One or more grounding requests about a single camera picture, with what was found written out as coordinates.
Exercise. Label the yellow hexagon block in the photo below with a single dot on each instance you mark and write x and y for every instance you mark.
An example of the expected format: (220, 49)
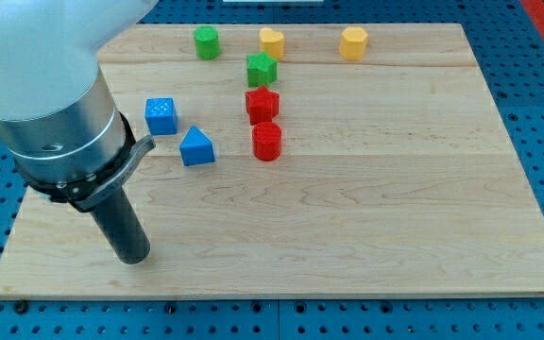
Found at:
(353, 42)

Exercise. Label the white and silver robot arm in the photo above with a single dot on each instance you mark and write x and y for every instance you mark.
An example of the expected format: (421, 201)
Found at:
(57, 115)

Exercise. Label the wooden board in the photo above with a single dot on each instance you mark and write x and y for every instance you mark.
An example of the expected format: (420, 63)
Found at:
(396, 179)

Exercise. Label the red cylinder block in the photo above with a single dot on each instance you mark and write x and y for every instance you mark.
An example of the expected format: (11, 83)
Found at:
(266, 140)

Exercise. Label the red star block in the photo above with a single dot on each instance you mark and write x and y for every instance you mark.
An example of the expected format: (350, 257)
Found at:
(262, 105)

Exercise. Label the blue triangle block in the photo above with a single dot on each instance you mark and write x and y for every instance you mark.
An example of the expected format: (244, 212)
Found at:
(196, 148)

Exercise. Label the green star block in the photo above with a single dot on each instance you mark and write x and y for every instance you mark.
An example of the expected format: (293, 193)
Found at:
(261, 69)

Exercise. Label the blue cube block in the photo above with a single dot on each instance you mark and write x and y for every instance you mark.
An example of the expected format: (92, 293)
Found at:
(161, 116)

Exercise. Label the yellow heart block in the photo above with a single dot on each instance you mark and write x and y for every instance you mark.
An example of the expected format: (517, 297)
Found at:
(272, 42)

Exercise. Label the green cylinder block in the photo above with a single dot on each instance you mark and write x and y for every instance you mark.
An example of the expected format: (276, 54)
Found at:
(206, 40)

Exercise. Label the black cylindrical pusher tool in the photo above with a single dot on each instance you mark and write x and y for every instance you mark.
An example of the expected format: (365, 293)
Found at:
(119, 223)

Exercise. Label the black and grey tool clamp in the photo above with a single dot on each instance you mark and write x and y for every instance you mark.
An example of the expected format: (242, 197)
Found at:
(87, 178)

